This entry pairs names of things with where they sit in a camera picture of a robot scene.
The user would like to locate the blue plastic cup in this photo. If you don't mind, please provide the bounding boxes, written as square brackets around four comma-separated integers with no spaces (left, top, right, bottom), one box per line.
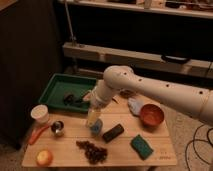
[90,119,103,135]

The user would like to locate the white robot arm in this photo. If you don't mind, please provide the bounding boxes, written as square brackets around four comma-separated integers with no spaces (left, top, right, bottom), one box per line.
[90,65,213,126]

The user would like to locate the black brush in tray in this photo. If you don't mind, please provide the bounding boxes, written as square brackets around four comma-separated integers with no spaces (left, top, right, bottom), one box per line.
[63,91,88,105]

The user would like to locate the green plastic tray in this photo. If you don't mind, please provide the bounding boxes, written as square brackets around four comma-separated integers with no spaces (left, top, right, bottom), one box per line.
[38,73,96,113]

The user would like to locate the dark brown rectangular block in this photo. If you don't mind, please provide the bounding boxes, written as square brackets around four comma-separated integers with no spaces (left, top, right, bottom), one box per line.
[102,124,124,143]

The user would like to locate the small metal cup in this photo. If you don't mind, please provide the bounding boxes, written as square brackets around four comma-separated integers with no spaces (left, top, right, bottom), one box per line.
[51,121,64,136]

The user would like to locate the bunch of dark grapes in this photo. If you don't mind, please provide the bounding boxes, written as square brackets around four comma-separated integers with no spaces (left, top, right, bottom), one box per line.
[76,141,108,164]

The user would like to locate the crumpled grey cloth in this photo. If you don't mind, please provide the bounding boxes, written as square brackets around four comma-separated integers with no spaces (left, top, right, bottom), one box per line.
[127,98,143,116]

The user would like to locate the white paper cup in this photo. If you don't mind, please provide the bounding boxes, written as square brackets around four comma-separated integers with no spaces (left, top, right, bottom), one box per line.
[30,104,49,124]

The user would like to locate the green sponge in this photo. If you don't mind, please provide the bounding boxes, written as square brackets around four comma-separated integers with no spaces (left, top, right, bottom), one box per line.
[131,135,153,160]

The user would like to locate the orange bowl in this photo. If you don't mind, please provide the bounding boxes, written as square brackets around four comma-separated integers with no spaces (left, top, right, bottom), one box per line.
[139,104,164,127]

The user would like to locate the orange carrot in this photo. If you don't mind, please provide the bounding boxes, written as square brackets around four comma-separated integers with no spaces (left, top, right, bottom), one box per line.
[28,125,49,145]

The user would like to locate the yellow red apple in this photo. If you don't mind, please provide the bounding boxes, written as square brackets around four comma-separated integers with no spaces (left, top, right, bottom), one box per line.
[36,150,53,166]

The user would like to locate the metal pole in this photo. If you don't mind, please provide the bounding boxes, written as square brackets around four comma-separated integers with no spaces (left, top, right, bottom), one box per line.
[64,0,77,46]

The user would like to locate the wooden shelf beam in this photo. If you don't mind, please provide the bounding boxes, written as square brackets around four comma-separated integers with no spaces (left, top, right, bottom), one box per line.
[63,42,213,79]

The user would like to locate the black cable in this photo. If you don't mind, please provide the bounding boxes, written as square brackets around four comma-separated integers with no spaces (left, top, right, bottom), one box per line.
[184,124,213,171]

